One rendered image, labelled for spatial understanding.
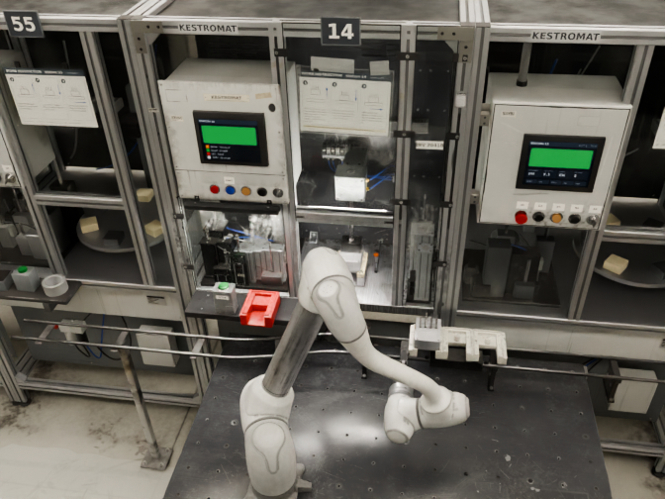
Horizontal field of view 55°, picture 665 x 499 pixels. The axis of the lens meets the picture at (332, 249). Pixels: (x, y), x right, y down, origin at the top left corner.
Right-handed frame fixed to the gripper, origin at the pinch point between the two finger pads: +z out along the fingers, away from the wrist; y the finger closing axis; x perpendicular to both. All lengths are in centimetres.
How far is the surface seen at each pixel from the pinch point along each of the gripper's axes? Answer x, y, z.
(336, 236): 35, 5, 64
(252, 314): 61, 4, 8
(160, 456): 113, -86, -1
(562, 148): -46, 79, 17
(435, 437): -13.6, -19.8, -23.9
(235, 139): 63, 76, 17
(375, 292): 13.8, 3.1, 27.9
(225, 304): 72, 8, 7
